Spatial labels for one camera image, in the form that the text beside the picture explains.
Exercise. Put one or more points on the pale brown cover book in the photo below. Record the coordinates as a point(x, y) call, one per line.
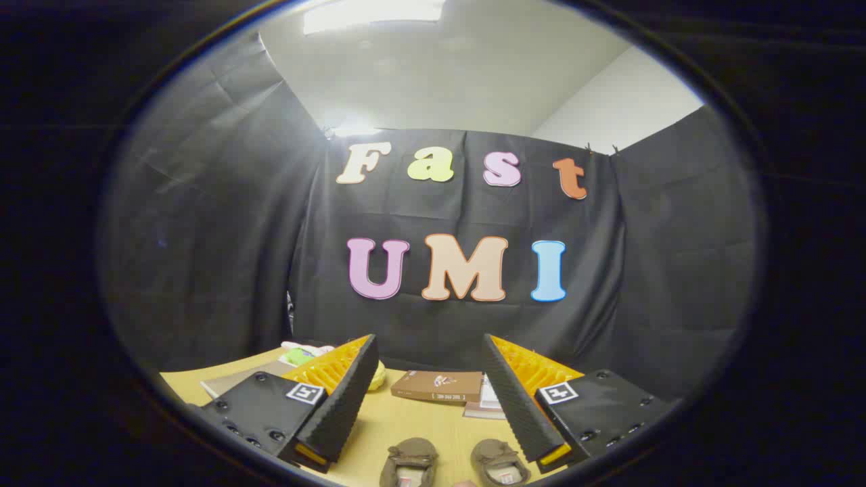
point(477, 412)

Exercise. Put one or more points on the brown fuzzy slipper shoe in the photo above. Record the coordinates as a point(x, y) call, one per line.
point(408, 460)
point(499, 460)

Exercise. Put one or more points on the yellow plush toy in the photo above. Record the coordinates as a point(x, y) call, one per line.
point(379, 375)

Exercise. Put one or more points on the ceiling light panel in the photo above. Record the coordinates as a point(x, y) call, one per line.
point(372, 13)

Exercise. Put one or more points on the black backdrop cloth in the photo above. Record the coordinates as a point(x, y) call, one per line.
point(270, 237)

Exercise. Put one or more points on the green and pink plush toy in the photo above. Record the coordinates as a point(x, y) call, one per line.
point(298, 355)

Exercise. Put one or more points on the plain white thick book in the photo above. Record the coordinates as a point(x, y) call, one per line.
point(491, 404)

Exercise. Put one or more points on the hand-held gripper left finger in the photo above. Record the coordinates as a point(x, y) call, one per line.
point(348, 399)

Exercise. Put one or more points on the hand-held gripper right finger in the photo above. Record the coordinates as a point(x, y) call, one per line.
point(517, 399)

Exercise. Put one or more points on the brown cardboard storage box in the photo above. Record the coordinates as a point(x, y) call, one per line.
point(230, 384)

